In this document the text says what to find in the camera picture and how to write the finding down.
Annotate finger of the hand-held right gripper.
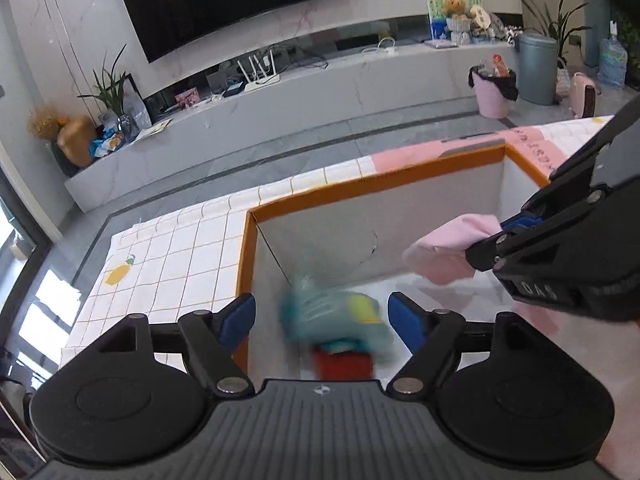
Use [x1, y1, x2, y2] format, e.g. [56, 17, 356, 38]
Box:
[464, 174, 640, 271]
[499, 104, 640, 234]

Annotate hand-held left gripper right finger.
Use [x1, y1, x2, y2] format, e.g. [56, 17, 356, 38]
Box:
[387, 291, 549, 396]

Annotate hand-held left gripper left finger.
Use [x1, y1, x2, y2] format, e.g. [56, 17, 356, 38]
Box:
[96, 293, 257, 396]

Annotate teal and yellow cloth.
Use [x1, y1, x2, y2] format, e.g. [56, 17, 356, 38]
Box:
[279, 274, 396, 359]

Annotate pink cloth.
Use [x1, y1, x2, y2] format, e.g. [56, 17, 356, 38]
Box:
[402, 213, 504, 286]

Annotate red cloth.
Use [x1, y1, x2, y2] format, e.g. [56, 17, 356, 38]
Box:
[312, 349, 374, 381]

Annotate orange cardboard box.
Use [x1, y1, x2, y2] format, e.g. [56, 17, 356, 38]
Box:
[234, 142, 567, 396]

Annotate pink bin with black bag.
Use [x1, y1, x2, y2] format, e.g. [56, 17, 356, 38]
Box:
[468, 62, 519, 120]

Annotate pink heater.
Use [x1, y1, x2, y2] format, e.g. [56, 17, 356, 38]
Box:
[569, 72, 601, 119]

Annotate grey trash bin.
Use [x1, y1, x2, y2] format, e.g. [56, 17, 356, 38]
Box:
[514, 32, 559, 106]

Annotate large water bottle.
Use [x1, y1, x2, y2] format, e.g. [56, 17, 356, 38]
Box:
[598, 19, 629, 89]

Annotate yellow-green paper sheet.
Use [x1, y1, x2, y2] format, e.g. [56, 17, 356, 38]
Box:
[132, 118, 174, 141]

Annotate long-leaf floor plant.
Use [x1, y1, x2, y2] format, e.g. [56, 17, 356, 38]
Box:
[514, 0, 591, 69]

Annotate teddy bear bouquet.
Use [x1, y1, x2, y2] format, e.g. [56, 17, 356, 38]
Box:
[443, 0, 474, 44]

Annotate white marble television cabinet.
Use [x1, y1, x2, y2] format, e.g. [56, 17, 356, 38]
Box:
[64, 42, 519, 214]

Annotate snack packets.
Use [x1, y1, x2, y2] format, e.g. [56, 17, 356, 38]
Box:
[89, 127, 124, 156]

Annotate teddy bear toy display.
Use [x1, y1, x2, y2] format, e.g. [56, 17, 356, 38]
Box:
[427, 0, 489, 41]

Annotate glass door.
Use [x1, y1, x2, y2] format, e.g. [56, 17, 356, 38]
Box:
[0, 160, 66, 461]

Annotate gold vase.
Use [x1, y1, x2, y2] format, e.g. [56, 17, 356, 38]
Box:
[57, 115, 99, 167]

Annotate white router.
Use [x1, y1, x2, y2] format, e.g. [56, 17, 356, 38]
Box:
[237, 49, 282, 92]

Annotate green plant in glass vase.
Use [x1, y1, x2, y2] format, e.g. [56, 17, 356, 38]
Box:
[77, 44, 132, 129]

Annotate dried yellow flowers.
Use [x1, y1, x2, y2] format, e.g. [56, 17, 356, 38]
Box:
[27, 107, 69, 141]

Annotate black television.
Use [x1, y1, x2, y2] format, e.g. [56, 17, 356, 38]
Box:
[113, 0, 354, 64]

